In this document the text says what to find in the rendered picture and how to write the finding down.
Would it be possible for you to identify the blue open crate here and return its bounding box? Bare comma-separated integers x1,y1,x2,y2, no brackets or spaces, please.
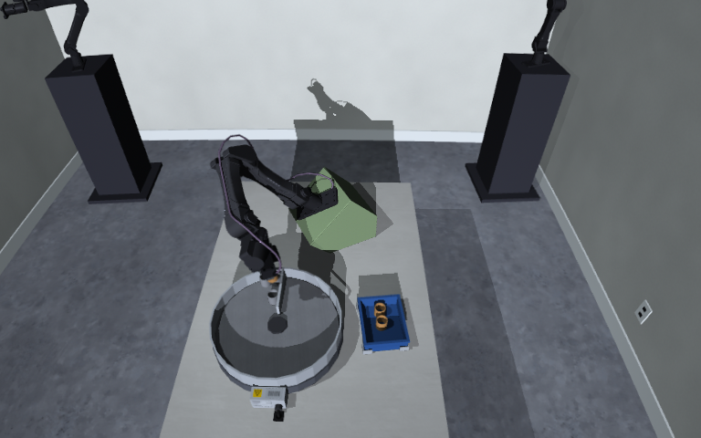
358,294,410,351

